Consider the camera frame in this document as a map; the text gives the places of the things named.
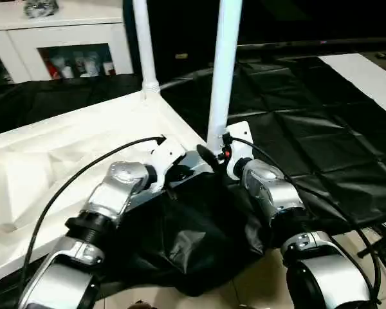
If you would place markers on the white plastic table leg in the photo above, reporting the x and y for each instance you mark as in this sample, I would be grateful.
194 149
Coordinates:
225 64
146 42

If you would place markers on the white plastic table top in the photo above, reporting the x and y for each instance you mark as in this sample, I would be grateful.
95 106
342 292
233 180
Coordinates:
67 145

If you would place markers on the black work mat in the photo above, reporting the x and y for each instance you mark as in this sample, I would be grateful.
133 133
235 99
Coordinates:
292 112

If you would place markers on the small yellow label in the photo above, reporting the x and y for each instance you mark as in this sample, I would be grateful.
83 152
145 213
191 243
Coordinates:
181 55

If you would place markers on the white jar behind glass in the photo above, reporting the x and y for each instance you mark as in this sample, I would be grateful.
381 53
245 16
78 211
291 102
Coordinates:
108 67

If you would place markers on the dark robot foot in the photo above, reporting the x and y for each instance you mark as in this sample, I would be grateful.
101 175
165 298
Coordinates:
141 305

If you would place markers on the long black bar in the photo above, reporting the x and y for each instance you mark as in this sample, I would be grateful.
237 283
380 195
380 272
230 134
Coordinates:
308 43

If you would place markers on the white bottle behind glass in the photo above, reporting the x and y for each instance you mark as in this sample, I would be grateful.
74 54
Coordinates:
66 71

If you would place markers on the flat white sheet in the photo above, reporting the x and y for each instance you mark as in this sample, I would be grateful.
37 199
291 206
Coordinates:
366 80

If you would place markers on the red packet behind glass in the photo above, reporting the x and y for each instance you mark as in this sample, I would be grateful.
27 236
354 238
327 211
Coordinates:
53 69

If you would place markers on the white glass-door cabinet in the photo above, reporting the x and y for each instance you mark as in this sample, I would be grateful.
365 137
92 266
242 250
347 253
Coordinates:
67 35

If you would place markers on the patterned bowl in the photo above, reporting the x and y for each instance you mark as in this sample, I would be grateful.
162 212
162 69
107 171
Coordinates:
41 8

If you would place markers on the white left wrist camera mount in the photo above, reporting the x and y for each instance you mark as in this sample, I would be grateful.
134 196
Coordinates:
164 161

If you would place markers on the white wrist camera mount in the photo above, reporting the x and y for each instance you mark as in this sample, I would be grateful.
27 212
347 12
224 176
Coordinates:
164 161
241 141

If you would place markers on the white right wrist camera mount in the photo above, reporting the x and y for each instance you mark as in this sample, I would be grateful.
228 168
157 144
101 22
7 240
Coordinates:
241 141

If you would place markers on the dark blue upright post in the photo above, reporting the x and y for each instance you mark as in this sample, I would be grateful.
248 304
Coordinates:
127 35

